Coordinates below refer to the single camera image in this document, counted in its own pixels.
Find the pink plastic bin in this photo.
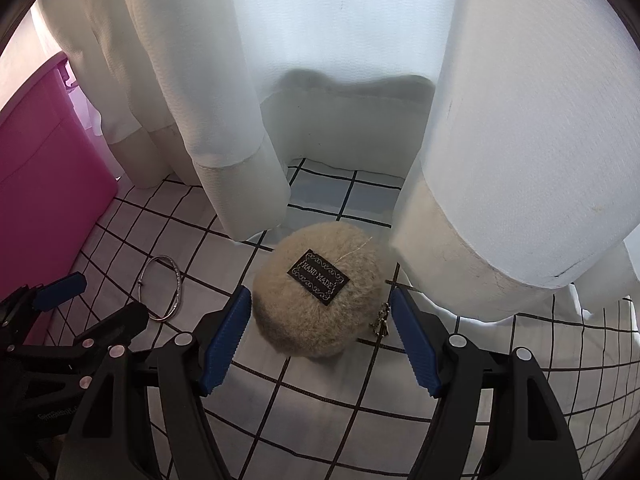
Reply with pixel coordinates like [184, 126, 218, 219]
[0, 57, 118, 346]

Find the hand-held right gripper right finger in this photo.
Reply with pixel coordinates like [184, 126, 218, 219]
[389, 290, 583, 480]

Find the black checked white tablecloth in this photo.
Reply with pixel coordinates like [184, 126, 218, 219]
[45, 157, 640, 480]

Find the beige fluffy pompom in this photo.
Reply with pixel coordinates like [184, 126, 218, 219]
[251, 221, 396, 358]

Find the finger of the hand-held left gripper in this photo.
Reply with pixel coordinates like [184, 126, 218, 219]
[0, 272, 87, 346]
[72, 302, 151, 357]

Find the silver bangle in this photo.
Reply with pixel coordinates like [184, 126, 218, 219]
[136, 255, 183, 322]

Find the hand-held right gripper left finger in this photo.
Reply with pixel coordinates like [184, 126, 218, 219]
[55, 286, 252, 480]

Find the white curtain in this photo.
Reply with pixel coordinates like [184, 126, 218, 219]
[30, 0, 640, 323]

